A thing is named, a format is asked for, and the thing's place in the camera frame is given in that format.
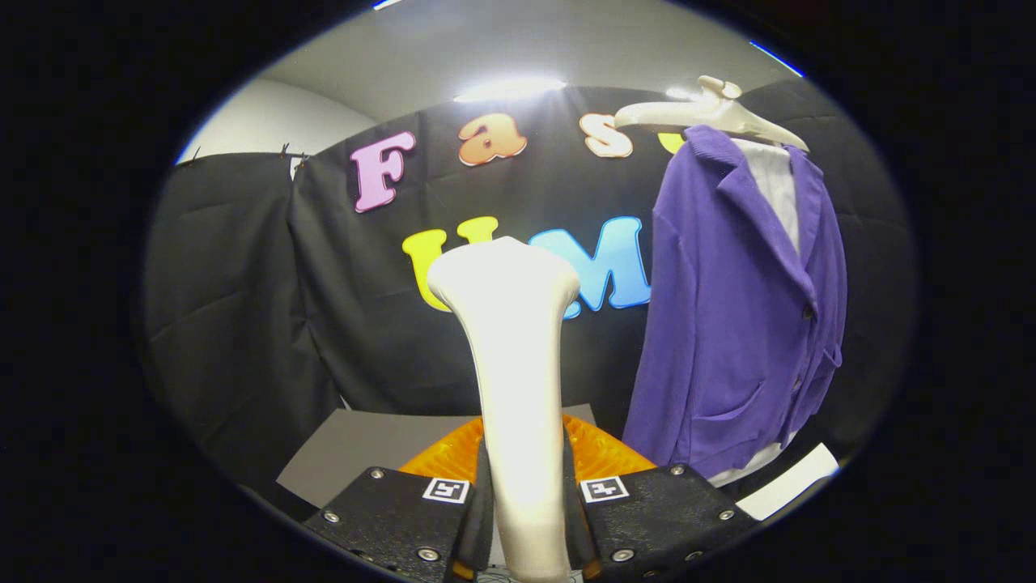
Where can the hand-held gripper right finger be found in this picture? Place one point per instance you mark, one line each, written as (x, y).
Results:
(655, 518)

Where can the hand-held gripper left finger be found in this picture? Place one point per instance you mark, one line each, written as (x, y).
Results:
(396, 518)

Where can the white garment steamer head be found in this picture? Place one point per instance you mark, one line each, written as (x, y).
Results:
(518, 364)

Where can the white shirt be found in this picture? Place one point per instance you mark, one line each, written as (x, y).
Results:
(773, 186)

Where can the white clothes hanger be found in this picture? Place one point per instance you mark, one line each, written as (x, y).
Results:
(712, 113)

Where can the grey cabinet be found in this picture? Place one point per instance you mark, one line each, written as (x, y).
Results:
(364, 445)

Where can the white sheet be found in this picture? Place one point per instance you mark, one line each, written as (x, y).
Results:
(789, 486)

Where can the black backdrop cloth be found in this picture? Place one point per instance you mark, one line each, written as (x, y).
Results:
(243, 324)

